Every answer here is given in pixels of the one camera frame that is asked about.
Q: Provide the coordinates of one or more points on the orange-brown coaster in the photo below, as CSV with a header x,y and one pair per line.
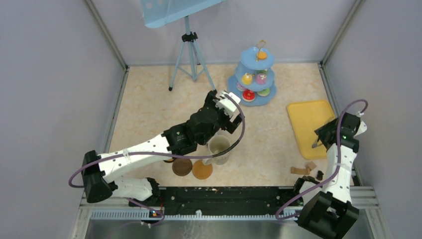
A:
x,y
201,171

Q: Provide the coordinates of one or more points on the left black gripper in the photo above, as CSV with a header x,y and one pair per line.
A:
x,y
228,125

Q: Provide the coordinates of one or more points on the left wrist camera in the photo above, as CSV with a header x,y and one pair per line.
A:
x,y
225,104

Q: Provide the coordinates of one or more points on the purple donut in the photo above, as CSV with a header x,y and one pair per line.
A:
x,y
240,87

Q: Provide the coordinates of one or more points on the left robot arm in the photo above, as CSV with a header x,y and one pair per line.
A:
x,y
103,175

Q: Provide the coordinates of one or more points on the green cupcake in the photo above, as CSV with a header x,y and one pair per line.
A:
x,y
264,71

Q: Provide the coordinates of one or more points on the yellow cupcake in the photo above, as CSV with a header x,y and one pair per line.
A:
x,y
247,79

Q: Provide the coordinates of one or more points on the metal tongs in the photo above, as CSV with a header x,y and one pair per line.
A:
x,y
317,143

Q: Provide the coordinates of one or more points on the small black block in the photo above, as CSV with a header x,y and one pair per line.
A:
x,y
319,175

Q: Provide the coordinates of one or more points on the brown wooden blocks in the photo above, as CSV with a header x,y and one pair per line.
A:
x,y
303,171

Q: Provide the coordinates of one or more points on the large cream mug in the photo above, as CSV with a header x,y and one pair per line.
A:
x,y
217,144

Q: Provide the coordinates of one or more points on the blue tripod stand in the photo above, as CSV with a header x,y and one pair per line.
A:
x,y
196,59

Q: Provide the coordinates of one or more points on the pink cupcake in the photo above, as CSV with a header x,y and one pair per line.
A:
x,y
261,78

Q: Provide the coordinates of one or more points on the dark brown coaster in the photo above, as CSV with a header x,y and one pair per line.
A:
x,y
182,167

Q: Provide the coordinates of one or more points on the red donut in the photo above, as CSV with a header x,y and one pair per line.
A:
x,y
248,95

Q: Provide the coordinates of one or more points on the yellow serving tray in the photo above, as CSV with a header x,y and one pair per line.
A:
x,y
305,118

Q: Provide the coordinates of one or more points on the green donut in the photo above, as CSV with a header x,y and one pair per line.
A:
x,y
264,92

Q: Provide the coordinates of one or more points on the orange biscuit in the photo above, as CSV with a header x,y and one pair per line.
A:
x,y
261,55

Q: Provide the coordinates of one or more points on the blue three-tier cake stand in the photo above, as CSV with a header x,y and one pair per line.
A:
x,y
248,64

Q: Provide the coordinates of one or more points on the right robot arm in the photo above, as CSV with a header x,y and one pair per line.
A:
x,y
328,211

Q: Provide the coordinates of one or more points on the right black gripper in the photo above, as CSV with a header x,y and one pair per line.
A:
x,y
322,131

